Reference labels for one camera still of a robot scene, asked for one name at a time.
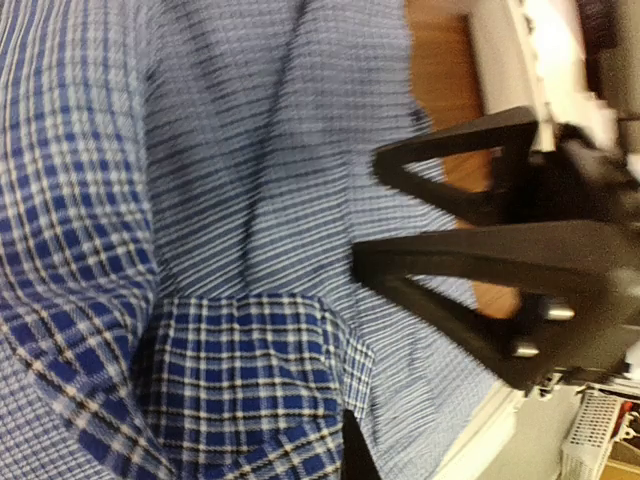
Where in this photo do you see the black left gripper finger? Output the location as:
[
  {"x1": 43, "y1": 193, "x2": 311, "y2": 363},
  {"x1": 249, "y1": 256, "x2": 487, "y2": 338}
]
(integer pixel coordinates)
[{"x1": 341, "y1": 409, "x2": 381, "y2": 480}]

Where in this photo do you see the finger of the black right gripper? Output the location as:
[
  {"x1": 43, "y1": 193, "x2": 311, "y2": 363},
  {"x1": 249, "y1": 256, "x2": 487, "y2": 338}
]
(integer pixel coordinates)
[
  {"x1": 373, "y1": 106, "x2": 539, "y2": 226},
  {"x1": 353, "y1": 220, "x2": 639, "y2": 390}
]

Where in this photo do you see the blue checked long sleeve shirt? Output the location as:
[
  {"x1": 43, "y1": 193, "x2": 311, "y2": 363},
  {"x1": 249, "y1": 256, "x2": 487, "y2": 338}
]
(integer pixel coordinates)
[{"x1": 1, "y1": 1, "x2": 492, "y2": 479}]

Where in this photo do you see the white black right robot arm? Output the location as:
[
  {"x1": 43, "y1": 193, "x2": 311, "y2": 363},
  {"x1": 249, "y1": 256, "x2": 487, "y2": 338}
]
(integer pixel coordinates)
[{"x1": 352, "y1": 1, "x2": 639, "y2": 391}]

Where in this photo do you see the white plastic crate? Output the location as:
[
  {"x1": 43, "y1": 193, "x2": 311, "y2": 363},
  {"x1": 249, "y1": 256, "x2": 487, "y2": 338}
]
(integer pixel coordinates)
[{"x1": 559, "y1": 390, "x2": 623, "y2": 480}]

